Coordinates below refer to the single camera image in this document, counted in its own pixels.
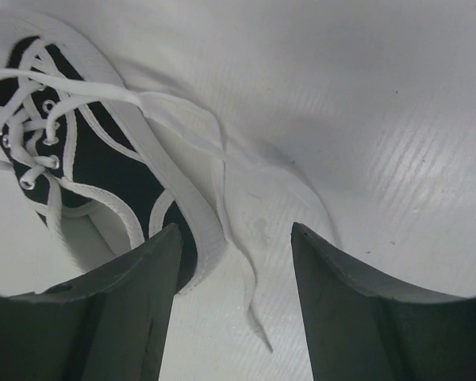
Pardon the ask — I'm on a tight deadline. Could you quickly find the white shoelace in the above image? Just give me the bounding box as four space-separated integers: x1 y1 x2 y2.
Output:
0 44 344 352

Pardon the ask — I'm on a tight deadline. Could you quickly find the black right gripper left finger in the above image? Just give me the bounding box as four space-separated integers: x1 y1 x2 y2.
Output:
0 225 182 380

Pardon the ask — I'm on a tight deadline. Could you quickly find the black white canvas sneaker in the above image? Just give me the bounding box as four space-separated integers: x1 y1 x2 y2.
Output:
0 9 225 294

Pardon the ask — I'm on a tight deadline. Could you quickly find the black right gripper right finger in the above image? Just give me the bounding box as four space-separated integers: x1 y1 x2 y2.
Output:
291 223 476 380

